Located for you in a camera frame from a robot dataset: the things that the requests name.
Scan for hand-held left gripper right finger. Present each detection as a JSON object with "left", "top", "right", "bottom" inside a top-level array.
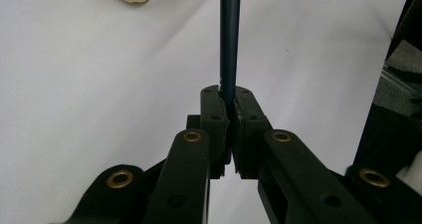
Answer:
[{"left": 232, "top": 86, "right": 274, "bottom": 180}]

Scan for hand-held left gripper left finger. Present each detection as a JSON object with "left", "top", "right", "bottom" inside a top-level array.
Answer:
[{"left": 186, "top": 84, "right": 232, "bottom": 180}]

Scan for blue gold makeup brush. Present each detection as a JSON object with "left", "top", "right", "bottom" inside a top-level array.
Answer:
[{"left": 219, "top": 0, "right": 243, "bottom": 106}]

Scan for black metal stand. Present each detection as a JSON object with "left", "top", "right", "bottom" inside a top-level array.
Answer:
[{"left": 352, "top": 0, "right": 422, "bottom": 185}]

